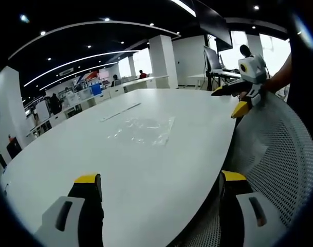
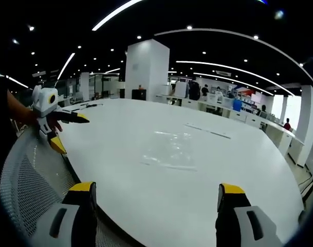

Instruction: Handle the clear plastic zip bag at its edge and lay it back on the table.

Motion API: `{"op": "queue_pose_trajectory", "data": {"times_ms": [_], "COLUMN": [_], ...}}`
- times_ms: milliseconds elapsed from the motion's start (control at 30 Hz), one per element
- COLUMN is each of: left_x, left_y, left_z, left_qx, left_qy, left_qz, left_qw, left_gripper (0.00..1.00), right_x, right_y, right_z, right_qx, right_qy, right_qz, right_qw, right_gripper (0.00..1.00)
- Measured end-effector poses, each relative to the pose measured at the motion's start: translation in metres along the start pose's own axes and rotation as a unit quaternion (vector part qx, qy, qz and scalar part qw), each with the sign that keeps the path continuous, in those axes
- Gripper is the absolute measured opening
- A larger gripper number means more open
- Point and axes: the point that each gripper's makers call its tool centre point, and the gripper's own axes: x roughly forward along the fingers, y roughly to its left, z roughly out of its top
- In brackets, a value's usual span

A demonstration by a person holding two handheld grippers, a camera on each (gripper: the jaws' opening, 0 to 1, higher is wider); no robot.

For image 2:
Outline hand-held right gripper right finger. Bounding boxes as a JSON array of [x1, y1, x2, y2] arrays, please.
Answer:
[[214, 183, 284, 247]]

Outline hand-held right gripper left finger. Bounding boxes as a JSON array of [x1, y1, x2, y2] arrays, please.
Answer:
[[30, 181, 98, 247]]

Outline clear crinkled food packaging bag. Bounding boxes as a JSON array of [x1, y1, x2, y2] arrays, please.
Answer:
[[139, 130, 198, 172]]

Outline person's left hand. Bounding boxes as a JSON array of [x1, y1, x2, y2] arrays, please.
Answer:
[[47, 116, 64, 133]]

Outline thin dark tool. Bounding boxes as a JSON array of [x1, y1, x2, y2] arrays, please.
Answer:
[[80, 102, 104, 109]]

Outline grey mesh office chair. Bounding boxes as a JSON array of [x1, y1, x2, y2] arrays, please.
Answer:
[[0, 127, 133, 247]]

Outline black cabinet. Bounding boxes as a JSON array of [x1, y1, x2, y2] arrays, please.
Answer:
[[131, 89, 147, 101]]

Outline white square pillar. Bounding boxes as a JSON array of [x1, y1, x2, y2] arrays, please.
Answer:
[[124, 39, 171, 102]]

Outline curved ceiling light strip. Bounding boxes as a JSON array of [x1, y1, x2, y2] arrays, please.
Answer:
[[91, 0, 144, 32]]

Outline black hanging jacket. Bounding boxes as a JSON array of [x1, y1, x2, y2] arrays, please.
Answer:
[[188, 80, 201, 101]]

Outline long arched ceiling light strip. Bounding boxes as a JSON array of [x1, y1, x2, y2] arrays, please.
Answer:
[[154, 28, 313, 87]]

